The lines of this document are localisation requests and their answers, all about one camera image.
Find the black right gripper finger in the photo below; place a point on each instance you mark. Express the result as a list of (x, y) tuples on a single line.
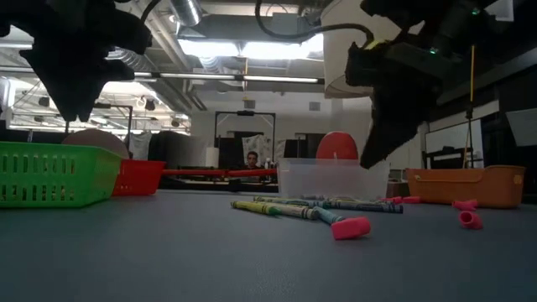
[(394, 126)]

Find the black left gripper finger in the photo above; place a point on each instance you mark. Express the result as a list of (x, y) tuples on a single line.
[(58, 79), (96, 71)]

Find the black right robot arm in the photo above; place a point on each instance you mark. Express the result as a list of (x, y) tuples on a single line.
[(453, 25)]

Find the black low bench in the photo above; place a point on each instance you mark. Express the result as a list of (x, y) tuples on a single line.
[(440, 152)]

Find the white board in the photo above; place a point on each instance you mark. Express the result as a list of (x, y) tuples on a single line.
[(451, 136)]

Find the small grey device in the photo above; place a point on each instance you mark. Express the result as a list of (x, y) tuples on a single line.
[(398, 184)]

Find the red round object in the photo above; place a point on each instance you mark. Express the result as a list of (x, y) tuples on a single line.
[(335, 147)]

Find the white shade table lamp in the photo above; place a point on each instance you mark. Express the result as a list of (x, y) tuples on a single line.
[(335, 63)]

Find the tan round object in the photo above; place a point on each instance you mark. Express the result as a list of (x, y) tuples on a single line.
[(94, 137)]

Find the green plastic basket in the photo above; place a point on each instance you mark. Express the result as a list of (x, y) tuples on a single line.
[(63, 147)]

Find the thin black stand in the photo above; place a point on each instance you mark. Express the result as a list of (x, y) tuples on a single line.
[(469, 126)]

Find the clear plastic bin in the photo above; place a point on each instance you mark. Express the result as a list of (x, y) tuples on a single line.
[(331, 180)]

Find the blue-violet crayon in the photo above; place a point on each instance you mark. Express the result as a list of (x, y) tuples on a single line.
[(369, 206)]

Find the white cloth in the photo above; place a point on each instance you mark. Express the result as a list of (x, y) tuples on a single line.
[(139, 144)]

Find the orange plastic bin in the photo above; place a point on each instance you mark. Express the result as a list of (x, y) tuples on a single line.
[(461, 189)]

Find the black cabinet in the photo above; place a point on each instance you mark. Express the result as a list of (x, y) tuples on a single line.
[(300, 147)]

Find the dark grey bulky object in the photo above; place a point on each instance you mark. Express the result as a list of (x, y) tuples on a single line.
[(176, 151)]

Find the red plastic basket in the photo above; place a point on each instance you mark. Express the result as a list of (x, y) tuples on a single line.
[(140, 178)]

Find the long ceiling light fixture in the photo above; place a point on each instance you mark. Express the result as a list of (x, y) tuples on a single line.
[(272, 79)]

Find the white angled panel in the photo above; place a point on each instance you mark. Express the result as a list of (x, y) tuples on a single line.
[(524, 126)]

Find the patterned cloth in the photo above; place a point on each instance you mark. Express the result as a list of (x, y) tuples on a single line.
[(262, 144)]

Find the white paper roll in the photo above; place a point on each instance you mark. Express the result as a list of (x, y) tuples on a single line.
[(212, 157)]

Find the person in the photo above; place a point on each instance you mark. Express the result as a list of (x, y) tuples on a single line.
[(252, 159)]

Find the red horizontal bar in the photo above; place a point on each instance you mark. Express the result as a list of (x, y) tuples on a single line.
[(210, 172)]

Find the green crayon yellow wrapper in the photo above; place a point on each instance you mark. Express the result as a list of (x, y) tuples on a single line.
[(251, 206)]

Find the black frame stand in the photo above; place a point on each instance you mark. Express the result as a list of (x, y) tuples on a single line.
[(130, 126), (245, 112)]

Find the silver ventilation duct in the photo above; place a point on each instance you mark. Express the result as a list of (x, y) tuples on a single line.
[(186, 10)]

